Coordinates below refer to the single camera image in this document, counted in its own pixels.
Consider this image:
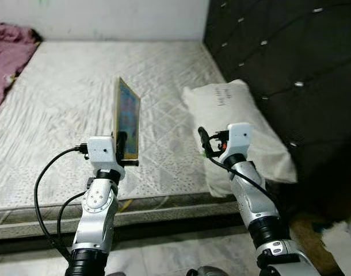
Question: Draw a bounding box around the colourful children's book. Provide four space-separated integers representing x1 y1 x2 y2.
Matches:
112 76 142 159

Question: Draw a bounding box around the white pillow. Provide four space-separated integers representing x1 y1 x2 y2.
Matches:
181 79 298 199

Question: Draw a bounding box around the beige quilted mattress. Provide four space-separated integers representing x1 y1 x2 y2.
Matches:
0 40 291 225

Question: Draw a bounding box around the black tufted headboard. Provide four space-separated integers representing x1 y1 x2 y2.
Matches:
203 0 351 222

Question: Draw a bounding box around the grey robot right leg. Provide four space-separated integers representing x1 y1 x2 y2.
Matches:
187 266 223 276

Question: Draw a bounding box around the brown floor item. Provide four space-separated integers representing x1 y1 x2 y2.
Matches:
291 213 337 276

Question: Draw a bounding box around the purple cartoon mouse quilt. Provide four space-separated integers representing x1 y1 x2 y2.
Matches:
0 22 41 113

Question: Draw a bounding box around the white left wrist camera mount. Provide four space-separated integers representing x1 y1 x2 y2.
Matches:
86 136 126 180

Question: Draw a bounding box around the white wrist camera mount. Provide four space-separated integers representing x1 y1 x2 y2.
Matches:
86 136 126 180
219 122 254 167

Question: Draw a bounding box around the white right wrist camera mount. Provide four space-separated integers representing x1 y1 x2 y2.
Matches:
219 122 254 167

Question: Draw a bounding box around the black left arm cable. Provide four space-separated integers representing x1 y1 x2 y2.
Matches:
55 191 86 259
33 147 89 262

